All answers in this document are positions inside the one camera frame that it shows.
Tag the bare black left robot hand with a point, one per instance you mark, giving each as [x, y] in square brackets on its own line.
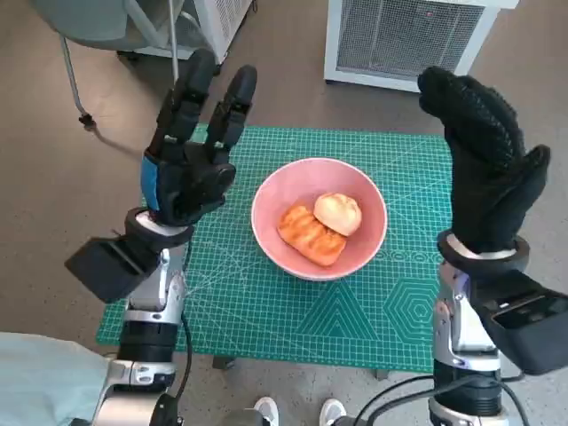
[191, 182]

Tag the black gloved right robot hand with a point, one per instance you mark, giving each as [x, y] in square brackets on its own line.
[483, 186]

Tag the pink bowl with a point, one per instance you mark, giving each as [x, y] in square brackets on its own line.
[284, 186]

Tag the oblong toasted bread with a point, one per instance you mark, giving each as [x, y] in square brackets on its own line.
[306, 239]

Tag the round bread bun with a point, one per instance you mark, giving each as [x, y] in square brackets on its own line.
[337, 213]

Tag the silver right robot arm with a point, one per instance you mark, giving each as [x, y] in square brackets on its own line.
[466, 337]

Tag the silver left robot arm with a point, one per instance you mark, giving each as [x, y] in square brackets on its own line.
[151, 302]

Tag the green cutting mat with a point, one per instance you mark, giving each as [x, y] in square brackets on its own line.
[266, 319]

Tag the narrow white mesh cabinet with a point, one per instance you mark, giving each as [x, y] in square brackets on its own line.
[226, 22]

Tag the wide white mesh cabinet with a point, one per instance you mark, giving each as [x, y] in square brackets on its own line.
[399, 44]

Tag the grey chair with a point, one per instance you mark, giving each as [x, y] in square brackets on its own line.
[89, 22]

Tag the white shoe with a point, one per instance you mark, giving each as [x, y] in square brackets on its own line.
[333, 410]
[266, 410]

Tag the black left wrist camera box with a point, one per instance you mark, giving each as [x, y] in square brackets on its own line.
[111, 270]

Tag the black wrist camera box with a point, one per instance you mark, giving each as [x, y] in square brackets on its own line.
[532, 328]
[111, 270]

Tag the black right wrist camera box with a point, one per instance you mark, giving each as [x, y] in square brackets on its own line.
[532, 328]

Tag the black table bracket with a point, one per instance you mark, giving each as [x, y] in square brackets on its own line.
[382, 375]
[222, 363]

